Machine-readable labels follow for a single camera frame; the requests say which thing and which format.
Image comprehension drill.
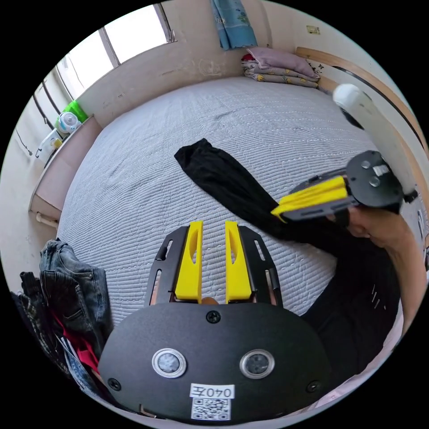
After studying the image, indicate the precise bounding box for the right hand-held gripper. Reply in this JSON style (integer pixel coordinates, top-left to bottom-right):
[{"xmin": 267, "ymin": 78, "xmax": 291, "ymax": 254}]
[{"xmin": 270, "ymin": 151, "xmax": 405, "ymax": 223}]

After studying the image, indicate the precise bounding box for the person's body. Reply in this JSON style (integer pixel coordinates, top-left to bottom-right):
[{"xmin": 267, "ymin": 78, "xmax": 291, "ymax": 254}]
[{"xmin": 311, "ymin": 301, "xmax": 408, "ymax": 411}]

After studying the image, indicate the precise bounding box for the window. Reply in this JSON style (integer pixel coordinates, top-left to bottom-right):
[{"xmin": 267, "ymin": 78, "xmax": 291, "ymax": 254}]
[{"xmin": 32, "ymin": 2, "xmax": 177, "ymax": 135}]

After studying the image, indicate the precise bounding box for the person's right hand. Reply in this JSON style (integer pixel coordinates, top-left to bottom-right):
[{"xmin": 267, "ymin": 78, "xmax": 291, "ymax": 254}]
[{"xmin": 347, "ymin": 205, "xmax": 400, "ymax": 247}]

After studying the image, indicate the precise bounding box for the pile of clothes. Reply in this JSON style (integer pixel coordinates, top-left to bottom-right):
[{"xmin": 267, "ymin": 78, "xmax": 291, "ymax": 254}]
[{"xmin": 10, "ymin": 238, "xmax": 115, "ymax": 404}]

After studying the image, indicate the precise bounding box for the bed with grey quilt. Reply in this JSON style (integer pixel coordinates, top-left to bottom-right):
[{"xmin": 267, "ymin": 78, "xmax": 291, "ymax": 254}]
[{"xmin": 55, "ymin": 46, "xmax": 429, "ymax": 329}]

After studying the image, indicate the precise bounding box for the person's right forearm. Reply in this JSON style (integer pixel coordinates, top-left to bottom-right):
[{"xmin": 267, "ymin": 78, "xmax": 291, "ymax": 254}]
[{"xmin": 370, "ymin": 214, "xmax": 428, "ymax": 337}]

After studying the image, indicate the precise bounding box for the blue curtain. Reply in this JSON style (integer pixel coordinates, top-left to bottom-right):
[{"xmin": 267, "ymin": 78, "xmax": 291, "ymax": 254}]
[{"xmin": 210, "ymin": 0, "xmax": 258, "ymax": 51}]

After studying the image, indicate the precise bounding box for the green plastic container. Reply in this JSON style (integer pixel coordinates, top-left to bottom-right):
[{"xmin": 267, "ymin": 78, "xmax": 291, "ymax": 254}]
[{"xmin": 63, "ymin": 100, "xmax": 89, "ymax": 124}]

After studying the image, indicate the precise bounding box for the folded printed blanket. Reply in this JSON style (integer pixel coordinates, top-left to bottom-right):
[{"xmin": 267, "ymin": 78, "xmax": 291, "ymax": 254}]
[{"xmin": 241, "ymin": 55, "xmax": 321, "ymax": 90}]

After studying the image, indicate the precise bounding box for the pink pillow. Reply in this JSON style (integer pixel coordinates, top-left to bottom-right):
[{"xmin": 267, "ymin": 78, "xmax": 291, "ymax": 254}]
[{"xmin": 247, "ymin": 46, "xmax": 321, "ymax": 80}]

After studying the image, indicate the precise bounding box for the black long sleeve shirt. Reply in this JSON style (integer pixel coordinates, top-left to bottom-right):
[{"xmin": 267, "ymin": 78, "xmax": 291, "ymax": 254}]
[{"xmin": 174, "ymin": 138, "xmax": 401, "ymax": 377}]

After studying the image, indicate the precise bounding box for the white plastic box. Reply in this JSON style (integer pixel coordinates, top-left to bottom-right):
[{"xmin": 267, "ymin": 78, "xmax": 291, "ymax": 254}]
[{"xmin": 34, "ymin": 128, "xmax": 63, "ymax": 160}]

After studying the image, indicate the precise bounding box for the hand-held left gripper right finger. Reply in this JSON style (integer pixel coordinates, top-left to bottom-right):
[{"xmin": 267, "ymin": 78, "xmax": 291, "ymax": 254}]
[{"xmin": 225, "ymin": 221, "xmax": 252, "ymax": 300}]

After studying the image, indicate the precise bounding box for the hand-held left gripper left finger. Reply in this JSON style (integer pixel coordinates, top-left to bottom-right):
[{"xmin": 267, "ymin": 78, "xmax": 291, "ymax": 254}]
[{"xmin": 175, "ymin": 221, "xmax": 204, "ymax": 300}]

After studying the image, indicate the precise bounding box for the white and blue bottle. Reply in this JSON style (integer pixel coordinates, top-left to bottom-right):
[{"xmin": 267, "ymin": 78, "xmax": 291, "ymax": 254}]
[{"xmin": 55, "ymin": 112, "xmax": 82, "ymax": 135}]

